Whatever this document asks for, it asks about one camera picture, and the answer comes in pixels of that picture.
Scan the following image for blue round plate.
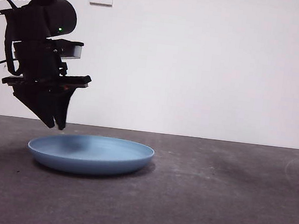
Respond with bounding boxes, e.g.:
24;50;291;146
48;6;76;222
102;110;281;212
25;128;156;183

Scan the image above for left wrist grey camera box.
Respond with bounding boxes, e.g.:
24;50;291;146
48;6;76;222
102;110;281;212
50;38;84;62

